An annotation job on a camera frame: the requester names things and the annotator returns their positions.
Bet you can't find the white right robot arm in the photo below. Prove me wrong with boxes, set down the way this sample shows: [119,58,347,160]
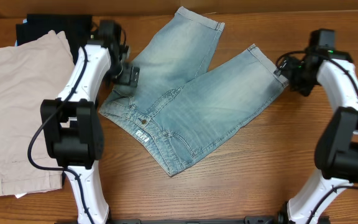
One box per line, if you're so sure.
[264,29,358,224]

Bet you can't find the beige folded shorts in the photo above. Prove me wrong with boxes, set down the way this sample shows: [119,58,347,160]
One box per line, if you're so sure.
[0,30,74,196]

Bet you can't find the black folded garment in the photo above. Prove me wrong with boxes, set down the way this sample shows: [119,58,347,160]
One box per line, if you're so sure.
[0,14,101,103]

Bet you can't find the light blue denim shorts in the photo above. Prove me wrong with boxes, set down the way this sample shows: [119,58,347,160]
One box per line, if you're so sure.
[99,7,288,176]

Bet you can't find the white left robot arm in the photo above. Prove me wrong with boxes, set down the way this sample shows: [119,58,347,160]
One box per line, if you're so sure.
[37,20,139,223]

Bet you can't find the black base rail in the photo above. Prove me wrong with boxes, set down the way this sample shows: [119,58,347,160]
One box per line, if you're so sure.
[108,216,275,224]

